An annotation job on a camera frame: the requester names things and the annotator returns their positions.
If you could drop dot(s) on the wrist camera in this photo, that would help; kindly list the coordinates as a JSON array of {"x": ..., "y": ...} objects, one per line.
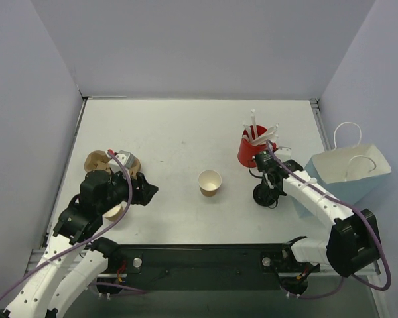
[
  {"x": 283, "y": 153},
  {"x": 127, "y": 159}
]

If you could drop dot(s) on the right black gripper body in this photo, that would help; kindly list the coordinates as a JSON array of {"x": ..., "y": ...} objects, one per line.
[{"x": 263, "y": 161}]

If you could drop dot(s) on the red straw holder cup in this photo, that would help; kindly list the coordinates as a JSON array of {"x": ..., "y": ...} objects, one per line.
[{"x": 246, "y": 151}]

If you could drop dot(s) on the brown paper coffee cup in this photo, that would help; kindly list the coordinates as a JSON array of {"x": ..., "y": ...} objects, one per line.
[{"x": 209, "y": 182}]

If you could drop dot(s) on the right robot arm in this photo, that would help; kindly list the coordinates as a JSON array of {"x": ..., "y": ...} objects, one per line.
[{"x": 353, "y": 238}]

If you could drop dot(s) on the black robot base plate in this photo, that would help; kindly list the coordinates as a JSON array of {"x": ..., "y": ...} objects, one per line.
[{"x": 206, "y": 267}]

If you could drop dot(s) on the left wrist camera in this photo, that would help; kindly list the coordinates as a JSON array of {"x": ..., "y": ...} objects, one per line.
[{"x": 127, "y": 159}]

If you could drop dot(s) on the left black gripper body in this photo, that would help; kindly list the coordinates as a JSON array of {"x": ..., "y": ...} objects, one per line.
[{"x": 140, "y": 189}]

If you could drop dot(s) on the light blue paper bag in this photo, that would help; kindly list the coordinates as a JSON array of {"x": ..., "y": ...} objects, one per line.
[{"x": 347, "y": 174}]

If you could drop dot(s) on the brown cardboard cup carrier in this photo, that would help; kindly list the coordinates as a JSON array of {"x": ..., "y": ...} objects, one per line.
[{"x": 98, "y": 160}]

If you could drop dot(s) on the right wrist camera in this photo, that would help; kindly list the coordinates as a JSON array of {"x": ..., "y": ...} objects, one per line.
[{"x": 283, "y": 153}]

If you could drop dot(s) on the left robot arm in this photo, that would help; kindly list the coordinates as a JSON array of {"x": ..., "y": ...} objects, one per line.
[{"x": 77, "y": 252}]

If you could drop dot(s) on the black plastic cup lid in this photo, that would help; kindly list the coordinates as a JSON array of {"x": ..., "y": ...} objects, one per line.
[{"x": 266, "y": 196}]

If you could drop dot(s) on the white wrapped straw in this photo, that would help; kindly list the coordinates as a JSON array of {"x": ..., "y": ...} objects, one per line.
[
  {"x": 249, "y": 135},
  {"x": 254, "y": 125},
  {"x": 269, "y": 134}
]

